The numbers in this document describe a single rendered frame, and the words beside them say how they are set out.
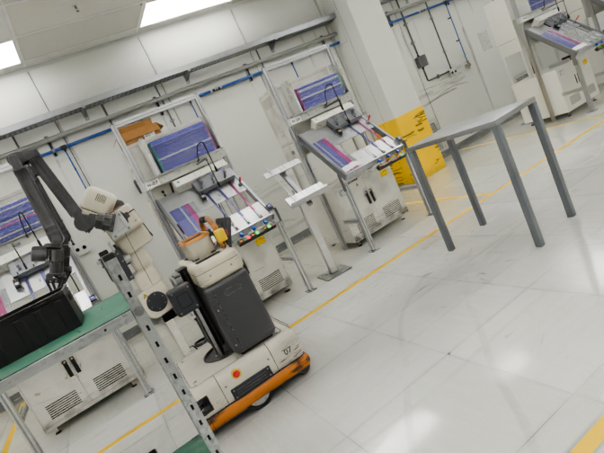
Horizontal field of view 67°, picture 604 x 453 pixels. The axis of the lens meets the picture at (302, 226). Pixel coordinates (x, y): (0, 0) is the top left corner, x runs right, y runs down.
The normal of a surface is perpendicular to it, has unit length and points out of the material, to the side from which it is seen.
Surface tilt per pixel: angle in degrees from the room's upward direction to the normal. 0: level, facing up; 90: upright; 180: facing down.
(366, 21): 90
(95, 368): 90
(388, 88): 90
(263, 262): 90
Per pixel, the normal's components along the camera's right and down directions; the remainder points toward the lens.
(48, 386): 0.43, -0.03
